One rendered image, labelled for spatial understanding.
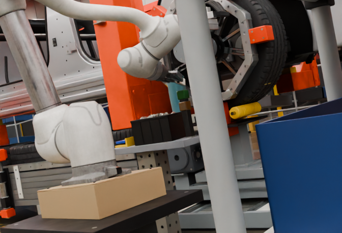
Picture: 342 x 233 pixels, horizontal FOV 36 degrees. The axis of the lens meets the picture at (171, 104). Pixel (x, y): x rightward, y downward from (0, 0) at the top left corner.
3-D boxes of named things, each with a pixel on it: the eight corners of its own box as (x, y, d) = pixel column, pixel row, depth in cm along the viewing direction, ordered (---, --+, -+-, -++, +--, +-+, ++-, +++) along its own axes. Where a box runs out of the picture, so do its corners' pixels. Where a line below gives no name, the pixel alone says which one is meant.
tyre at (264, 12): (211, 127, 297) (311, 71, 261) (189, 134, 278) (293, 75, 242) (162, 26, 309) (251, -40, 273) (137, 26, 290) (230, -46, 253)
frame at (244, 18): (265, 93, 249) (245, -21, 248) (259, 94, 243) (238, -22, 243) (172, 109, 280) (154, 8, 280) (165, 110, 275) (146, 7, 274)
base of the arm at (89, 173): (98, 181, 166) (95, 164, 166) (59, 186, 181) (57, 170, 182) (141, 171, 179) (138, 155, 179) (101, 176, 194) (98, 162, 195)
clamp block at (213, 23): (219, 29, 237) (217, 18, 237) (209, 29, 230) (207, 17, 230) (209, 32, 240) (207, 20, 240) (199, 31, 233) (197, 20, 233)
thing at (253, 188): (307, 181, 275) (303, 163, 275) (279, 199, 246) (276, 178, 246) (224, 186, 304) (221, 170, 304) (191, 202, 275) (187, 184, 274)
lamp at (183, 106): (192, 109, 230) (190, 100, 230) (187, 110, 226) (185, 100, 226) (184, 110, 232) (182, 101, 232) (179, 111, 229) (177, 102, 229)
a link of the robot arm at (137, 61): (144, 85, 209) (166, 63, 205) (120, 77, 196) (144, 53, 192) (131, 66, 214) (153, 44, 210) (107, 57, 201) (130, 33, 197)
